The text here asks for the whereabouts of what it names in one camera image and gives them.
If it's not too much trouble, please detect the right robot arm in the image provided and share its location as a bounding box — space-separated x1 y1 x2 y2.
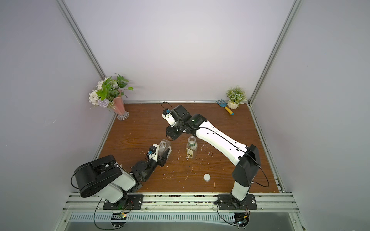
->
162 105 261 201

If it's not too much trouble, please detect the tall clear labelled bottle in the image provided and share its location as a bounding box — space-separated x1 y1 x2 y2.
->
186 136 198 159

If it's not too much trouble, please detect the square clear plastic bottle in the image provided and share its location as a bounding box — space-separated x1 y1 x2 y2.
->
158 139 172 156

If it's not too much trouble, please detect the blue yellow garden trowel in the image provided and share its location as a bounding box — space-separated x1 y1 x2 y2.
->
215 99 234 115

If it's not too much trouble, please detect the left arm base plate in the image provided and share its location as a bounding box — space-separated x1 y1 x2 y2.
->
103 194 144 210

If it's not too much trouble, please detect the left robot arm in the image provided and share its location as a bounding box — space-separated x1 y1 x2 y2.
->
73 141 172 208

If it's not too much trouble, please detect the pink vase with flowers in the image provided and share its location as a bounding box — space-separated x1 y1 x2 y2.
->
88 73 134 121

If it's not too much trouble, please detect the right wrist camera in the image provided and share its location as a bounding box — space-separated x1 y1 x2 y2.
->
162 109 176 127

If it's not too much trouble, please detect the aluminium front rail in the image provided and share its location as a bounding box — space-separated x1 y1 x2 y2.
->
62 192 300 214

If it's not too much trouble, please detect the small potted green plant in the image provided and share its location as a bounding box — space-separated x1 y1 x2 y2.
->
226 87 246 109

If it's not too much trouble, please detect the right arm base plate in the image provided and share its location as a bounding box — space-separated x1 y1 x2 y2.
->
214 194 258 210

